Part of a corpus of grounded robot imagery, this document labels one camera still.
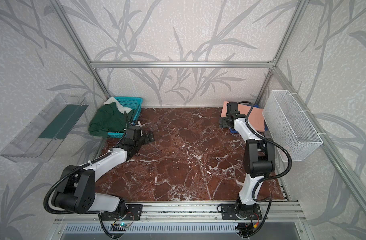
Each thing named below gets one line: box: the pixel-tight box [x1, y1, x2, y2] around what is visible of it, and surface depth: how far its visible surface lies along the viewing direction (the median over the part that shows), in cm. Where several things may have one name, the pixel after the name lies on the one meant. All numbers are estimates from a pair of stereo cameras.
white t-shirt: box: [103, 97, 133, 115], surface depth 118 cm
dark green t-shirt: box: [88, 102, 135, 137], surface depth 106 cm
